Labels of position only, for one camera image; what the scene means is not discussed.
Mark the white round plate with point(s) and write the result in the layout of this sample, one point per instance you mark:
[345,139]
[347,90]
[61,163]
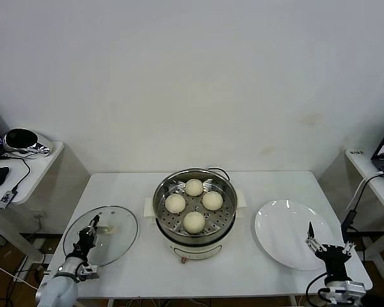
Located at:
[281,230]

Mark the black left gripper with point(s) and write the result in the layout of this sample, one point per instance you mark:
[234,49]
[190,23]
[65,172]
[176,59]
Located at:
[84,246]

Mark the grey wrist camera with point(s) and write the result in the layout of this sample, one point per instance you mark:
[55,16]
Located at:
[89,273]
[352,290]

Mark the round glass pot lid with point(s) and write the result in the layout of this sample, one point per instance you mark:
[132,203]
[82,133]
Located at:
[121,230]

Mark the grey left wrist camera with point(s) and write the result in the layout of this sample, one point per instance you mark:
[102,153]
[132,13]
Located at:
[89,273]

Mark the white electric cooker base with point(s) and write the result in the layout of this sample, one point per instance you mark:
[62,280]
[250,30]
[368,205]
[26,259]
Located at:
[195,249]

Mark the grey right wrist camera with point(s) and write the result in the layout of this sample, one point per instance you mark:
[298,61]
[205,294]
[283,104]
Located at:
[352,290]

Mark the white wall socket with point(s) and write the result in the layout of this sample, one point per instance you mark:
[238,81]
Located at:
[38,213]

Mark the stainless steel steamer basket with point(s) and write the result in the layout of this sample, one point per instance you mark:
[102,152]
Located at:
[166,220]

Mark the white steamed baozi bun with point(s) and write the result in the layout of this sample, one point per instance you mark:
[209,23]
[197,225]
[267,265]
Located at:
[194,223]
[212,201]
[193,187]
[175,204]

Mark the black power adapter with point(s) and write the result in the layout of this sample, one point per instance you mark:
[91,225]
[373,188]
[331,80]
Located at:
[350,219]

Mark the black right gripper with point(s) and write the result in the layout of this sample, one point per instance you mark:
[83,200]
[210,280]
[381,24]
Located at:
[334,257]

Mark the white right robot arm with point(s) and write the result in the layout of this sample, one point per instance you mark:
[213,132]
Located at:
[336,283]

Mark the white printed label sticker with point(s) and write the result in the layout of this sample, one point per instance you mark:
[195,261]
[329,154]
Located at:
[357,153]

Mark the chrome and black helmet device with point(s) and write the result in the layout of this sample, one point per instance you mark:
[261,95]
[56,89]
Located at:
[19,139]

